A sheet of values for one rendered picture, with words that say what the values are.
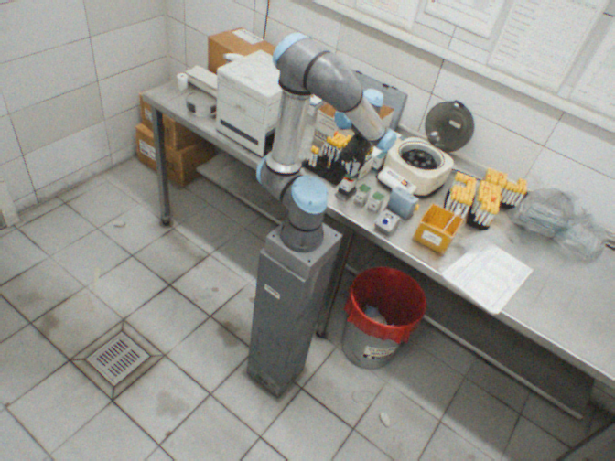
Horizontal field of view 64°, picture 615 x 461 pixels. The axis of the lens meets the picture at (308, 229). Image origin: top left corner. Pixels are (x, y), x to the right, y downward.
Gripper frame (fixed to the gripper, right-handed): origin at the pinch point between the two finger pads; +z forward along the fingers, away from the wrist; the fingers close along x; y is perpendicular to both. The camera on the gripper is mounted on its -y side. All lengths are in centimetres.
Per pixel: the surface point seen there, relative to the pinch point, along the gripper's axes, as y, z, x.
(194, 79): 14, 7, 100
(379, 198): 0.7, 3.5, -14.3
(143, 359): -74, 98, 46
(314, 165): 2.4, 6.9, 18.0
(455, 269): -7, 9, -53
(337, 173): 6.6, 8.2, 8.7
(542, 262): 23, 10, -77
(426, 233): -3.0, 4.1, -37.5
